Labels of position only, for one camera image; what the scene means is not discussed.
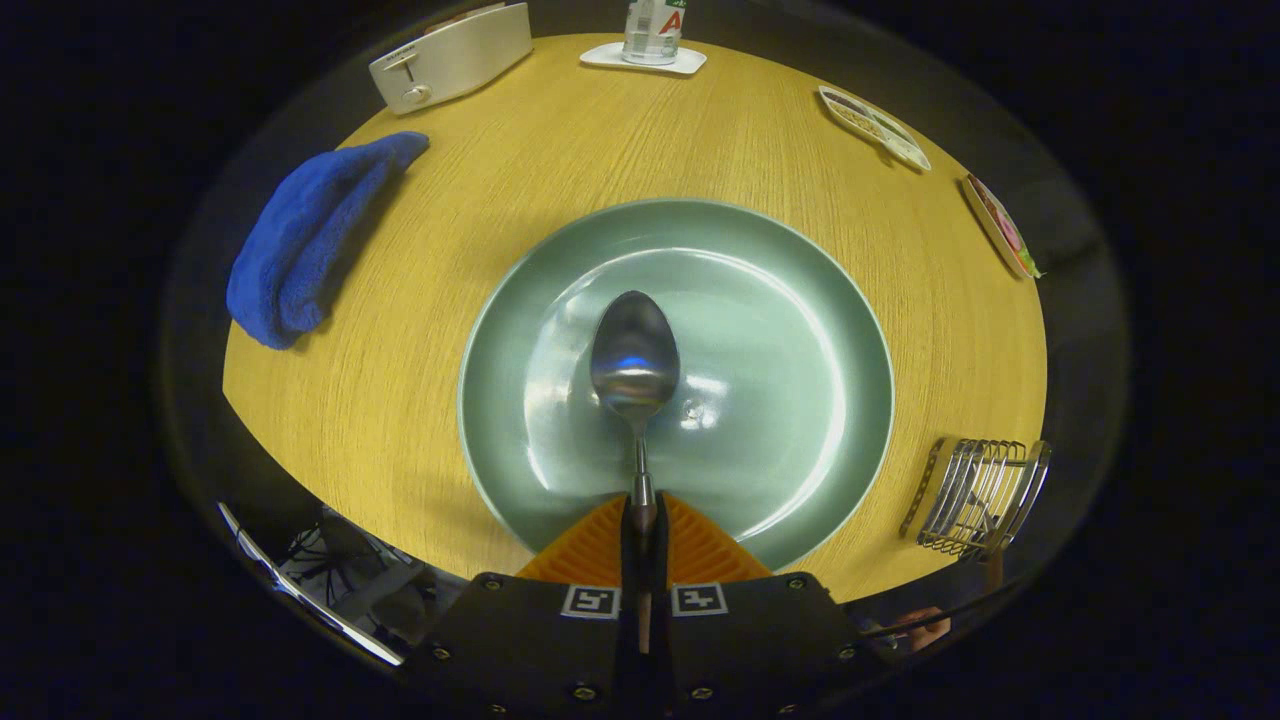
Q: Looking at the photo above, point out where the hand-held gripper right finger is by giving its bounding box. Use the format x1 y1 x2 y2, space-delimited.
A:
640 493 883 707

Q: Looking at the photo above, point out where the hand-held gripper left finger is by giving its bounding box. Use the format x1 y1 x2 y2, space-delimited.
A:
405 495 642 703

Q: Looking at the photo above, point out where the silver spoon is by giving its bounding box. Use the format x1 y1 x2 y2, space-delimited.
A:
589 290 682 536

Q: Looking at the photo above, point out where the pale green round plate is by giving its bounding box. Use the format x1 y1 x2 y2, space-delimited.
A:
458 198 896 573

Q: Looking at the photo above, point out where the blue folded towel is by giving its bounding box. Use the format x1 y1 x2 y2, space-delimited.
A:
226 131 431 351

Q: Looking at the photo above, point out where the white food plate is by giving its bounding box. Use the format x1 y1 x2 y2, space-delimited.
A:
962 173 1043 281

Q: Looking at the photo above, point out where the white divided snack tray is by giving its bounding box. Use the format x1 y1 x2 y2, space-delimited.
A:
818 85 932 173

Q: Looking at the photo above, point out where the white toaster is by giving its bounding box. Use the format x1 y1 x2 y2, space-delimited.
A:
368 2 534 116

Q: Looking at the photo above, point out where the white square coaster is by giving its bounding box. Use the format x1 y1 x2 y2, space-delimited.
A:
579 41 708 77

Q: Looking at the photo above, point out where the small clear drink bottle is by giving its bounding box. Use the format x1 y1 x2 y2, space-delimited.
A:
622 0 687 67

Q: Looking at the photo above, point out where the bundle of black cables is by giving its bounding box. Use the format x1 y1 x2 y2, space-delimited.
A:
285 510 421 621

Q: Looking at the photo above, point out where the metal wire cutlery basket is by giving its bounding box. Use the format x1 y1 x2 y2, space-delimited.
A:
898 436 1053 561

